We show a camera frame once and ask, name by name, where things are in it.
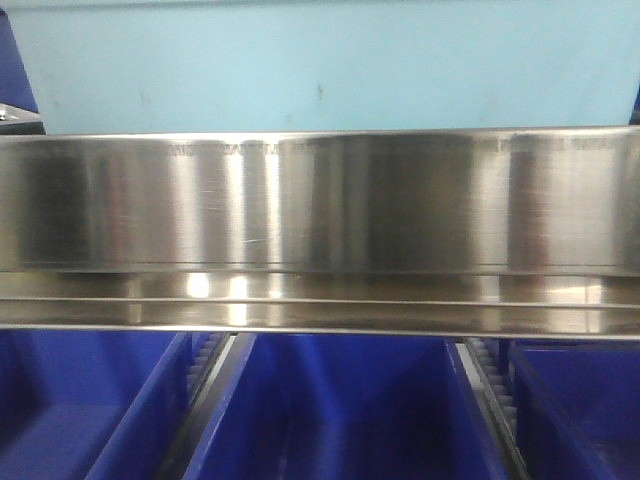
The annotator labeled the steel shelf front beam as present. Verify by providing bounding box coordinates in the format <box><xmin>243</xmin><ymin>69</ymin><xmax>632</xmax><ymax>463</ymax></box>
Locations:
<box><xmin>1</xmin><ymin>127</ymin><xmax>639</xmax><ymax>340</ymax></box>

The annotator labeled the blue bin centre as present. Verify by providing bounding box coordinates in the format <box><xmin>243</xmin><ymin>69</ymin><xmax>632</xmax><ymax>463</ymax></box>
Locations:
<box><xmin>184</xmin><ymin>334</ymin><xmax>507</xmax><ymax>479</ymax></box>

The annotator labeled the blue bin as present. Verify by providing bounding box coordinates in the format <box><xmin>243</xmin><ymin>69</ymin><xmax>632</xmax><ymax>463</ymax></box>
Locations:
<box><xmin>510</xmin><ymin>344</ymin><xmax>639</xmax><ymax>479</ymax></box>
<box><xmin>184</xmin><ymin>334</ymin><xmax>507</xmax><ymax>479</ymax></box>
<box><xmin>1</xmin><ymin>330</ymin><xmax>192</xmax><ymax>479</ymax></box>

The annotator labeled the teal plastic bin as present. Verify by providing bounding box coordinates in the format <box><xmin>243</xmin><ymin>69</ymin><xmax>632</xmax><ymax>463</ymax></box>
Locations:
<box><xmin>2</xmin><ymin>1</ymin><xmax>639</xmax><ymax>134</ymax></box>

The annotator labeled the blue bin left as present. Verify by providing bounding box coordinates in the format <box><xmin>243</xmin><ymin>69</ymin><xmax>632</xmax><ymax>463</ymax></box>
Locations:
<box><xmin>1</xmin><ymin>330</ymin><xmax>192</xmax><ymax>479</ymax></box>

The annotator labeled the blue bin right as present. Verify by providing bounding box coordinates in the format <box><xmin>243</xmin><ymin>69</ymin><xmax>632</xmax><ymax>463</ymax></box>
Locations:
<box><xmin>510</xmin><ymin>344</ymin><xmax>639</xmax><ymax>479</ymax></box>

